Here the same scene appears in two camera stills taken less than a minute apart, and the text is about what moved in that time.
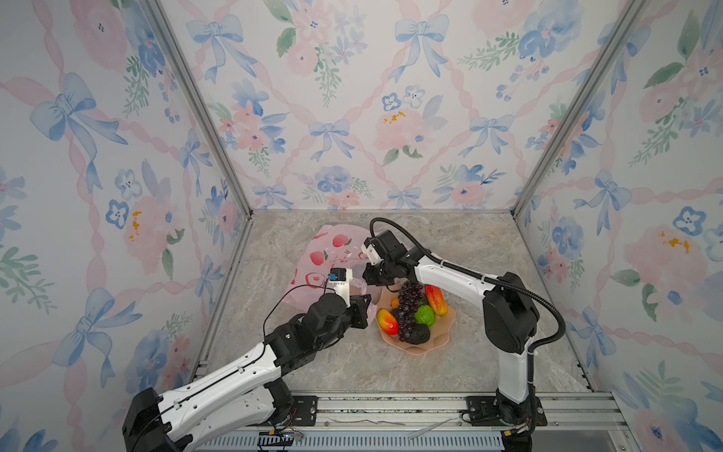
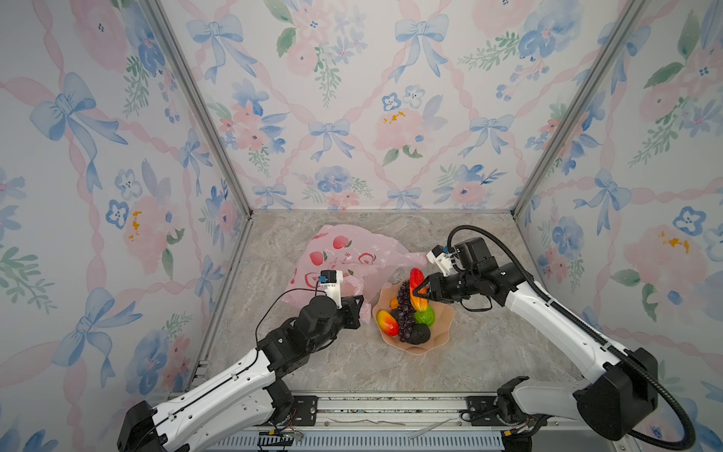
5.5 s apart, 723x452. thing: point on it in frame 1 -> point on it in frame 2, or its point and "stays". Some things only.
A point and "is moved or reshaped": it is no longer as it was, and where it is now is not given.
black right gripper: x=368 y=278 -> x=435 y=289
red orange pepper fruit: x=437 y=299 is moved or reshaped
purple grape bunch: x=409 y=295 stays
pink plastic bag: x=331 y=247 stays
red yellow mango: x=388 y=322 stays
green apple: x=425 y=314 stays
